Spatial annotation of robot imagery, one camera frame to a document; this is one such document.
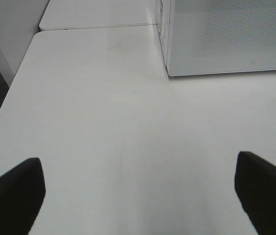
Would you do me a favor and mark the white microwave oven body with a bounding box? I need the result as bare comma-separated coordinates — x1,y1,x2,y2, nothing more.
155,0,174,68

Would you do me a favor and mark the white microwave door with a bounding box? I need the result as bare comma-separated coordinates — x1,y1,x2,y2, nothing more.
167,0,276,76

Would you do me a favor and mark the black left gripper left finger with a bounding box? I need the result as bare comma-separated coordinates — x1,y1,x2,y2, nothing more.
0,158,46,235

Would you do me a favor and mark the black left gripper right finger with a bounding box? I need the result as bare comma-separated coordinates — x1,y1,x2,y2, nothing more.
234,151,276,235

